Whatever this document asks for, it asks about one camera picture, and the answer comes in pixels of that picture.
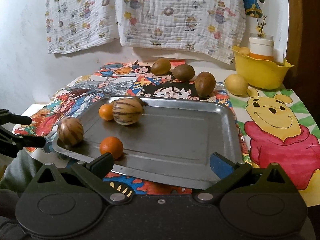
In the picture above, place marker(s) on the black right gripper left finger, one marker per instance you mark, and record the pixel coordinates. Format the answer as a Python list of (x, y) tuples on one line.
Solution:
[(92, 174)]

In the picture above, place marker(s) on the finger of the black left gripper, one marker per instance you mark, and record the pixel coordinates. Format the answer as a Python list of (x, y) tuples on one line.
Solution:
[(8, 117), (12, 143)]

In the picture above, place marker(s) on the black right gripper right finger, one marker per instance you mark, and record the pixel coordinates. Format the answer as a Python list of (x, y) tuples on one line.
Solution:
[(231, 175)]

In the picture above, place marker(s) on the small orange tangerine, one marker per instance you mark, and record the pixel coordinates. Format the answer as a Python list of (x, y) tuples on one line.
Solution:
[(106, 111), (112, 145)]

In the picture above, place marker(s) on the striped pepino melon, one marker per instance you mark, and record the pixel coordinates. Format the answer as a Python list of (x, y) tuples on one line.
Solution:
[(70, 131), (127, 111)]

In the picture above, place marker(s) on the yellow lemon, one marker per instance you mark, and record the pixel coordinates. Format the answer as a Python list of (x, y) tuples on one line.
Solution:
[(236, 84)]

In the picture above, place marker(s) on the brown green mango fruit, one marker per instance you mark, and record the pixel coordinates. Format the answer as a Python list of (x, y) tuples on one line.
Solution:
[(204, 84)]

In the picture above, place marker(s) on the brown sapodilla fruit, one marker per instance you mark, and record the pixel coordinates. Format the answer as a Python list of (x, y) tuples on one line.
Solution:
[(183, 72), (161, 67)]

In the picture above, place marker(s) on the small brown kiwi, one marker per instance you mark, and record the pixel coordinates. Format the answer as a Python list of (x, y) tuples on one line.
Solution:
[(143, 103)]

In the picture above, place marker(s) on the grey metal tray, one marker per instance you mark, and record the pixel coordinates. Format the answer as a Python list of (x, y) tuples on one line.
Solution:
[(172, 143)]

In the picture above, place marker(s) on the winnie the pooh drawing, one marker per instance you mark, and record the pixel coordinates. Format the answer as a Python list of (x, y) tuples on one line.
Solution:
[(276, 127)]

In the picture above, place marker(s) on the anime warriors drawing poster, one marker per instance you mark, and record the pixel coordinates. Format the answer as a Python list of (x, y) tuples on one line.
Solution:
[(71, 101)]

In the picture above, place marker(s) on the cartoon characters drawing poster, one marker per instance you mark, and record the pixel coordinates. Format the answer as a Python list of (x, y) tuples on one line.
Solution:
[(136, 79)]

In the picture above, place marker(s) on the yellow plastic bowl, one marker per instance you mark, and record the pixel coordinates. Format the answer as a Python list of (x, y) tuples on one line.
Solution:
[(260, 73)]

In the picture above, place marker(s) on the yellow fruit in bowl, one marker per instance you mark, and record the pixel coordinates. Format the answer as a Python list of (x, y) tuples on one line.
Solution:
[(244, 51)]

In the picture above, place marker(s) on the left printed muslin cloth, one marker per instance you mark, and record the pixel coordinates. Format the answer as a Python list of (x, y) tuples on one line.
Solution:
[(74, 25)]

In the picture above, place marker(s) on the printed muslin cloth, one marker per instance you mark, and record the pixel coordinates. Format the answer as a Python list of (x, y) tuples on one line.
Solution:
[(74, 25), (211, 27)]

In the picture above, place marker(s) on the white orange plastic cup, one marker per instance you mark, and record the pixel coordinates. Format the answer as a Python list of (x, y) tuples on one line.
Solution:
[(261, 47)]

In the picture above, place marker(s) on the dry twig plant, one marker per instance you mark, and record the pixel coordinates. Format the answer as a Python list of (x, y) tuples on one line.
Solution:
[(261, 22)]

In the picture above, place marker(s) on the right printed muslin cloth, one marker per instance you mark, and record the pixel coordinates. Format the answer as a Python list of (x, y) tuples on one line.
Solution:
[(211, 27)]

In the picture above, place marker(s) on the wooden door frame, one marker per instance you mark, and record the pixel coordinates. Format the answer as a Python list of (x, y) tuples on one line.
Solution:
[(303, 51)]

